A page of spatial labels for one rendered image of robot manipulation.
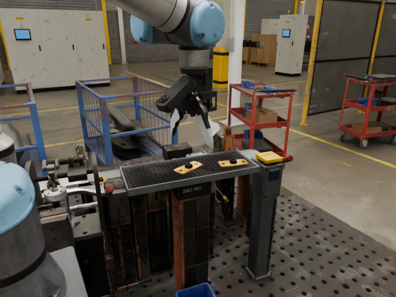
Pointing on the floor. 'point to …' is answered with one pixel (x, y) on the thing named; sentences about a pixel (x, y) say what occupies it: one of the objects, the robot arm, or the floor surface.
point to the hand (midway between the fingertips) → (189, 143)
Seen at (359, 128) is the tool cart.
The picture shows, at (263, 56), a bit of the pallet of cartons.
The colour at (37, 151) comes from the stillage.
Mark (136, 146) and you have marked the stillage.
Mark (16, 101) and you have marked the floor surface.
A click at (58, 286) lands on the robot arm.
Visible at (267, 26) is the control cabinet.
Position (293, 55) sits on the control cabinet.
